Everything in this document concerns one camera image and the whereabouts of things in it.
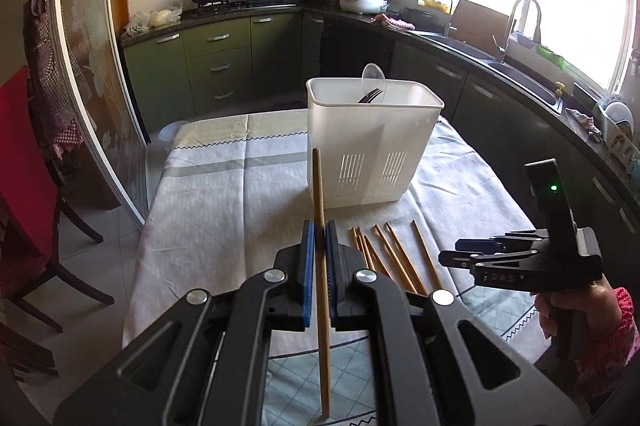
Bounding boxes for green tray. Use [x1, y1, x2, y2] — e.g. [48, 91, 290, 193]
[537, 43, 571, 69]

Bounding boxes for black cooking pot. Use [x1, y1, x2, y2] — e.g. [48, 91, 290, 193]
[402, 6, 436, 32]

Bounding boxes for green lower kitchen cabinets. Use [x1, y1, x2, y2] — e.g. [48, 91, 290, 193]
[122, 8, 640, 247]

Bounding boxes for white plastic bags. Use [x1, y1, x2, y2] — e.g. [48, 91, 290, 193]
[125, 1, 183, 39]

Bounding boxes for bunch of wooden chopsticks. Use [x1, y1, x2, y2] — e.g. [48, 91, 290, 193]
[348, 220, 446, 297]

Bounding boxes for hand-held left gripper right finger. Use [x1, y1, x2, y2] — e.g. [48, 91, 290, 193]
[326, 221, 583, 426]

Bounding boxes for wooden cutting board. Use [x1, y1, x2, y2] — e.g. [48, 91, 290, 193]
[452, 0, 511, 52]

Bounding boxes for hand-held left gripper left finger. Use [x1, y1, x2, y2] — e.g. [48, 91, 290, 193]
[52, 220, 317, 426]

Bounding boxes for pink cloth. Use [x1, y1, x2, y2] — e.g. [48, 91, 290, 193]
[372, 12, 416, 31]

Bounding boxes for green patterned tablecloth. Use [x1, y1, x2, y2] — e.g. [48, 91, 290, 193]
[121, 108, 551, 426]

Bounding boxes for tall steel faucet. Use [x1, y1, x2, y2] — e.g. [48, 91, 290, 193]
[495, 0, 543, 62]

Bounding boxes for small steel faucet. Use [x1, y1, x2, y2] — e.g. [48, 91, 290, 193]
[430, 0, 458, 38]

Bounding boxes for crumpled grey rag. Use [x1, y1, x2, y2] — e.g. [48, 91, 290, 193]
[570, 108, 603, 142]

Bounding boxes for checkered apron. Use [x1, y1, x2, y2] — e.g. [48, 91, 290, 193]
[24, 0, 86, 162]

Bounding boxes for long wooden chopstick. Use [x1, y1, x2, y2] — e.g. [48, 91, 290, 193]
[312, 147, 332, 420]

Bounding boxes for white plastic utensil holder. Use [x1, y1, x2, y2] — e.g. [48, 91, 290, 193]
[305, 77, 445, 210]

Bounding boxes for kitchen sink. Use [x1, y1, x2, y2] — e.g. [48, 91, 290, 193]
[425, 33, 566, 112]

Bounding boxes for gas stove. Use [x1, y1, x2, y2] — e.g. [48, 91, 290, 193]
[192, 0, 301, 13]

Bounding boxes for clear plastic spoon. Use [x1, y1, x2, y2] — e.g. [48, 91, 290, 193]
[361, 63, 387, 103]

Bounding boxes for sliding glass door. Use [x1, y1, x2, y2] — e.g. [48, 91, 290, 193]
[50, 0, 151, 227]

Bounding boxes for black box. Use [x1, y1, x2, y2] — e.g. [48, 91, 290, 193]
[572, 81, 608, 107]

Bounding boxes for dish rack with plates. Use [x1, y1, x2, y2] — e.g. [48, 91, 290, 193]
[595, 93, 640, 172]

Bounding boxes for person's right hand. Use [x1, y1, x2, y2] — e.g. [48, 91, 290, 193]
[534, 278, 622, 353]

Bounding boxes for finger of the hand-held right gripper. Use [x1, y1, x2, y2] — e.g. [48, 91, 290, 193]
[438, 248, 546, 293]
[454, 228, 553, 254]

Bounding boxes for red covered chair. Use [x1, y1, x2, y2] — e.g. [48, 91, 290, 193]
[0, 66, 116, 377]

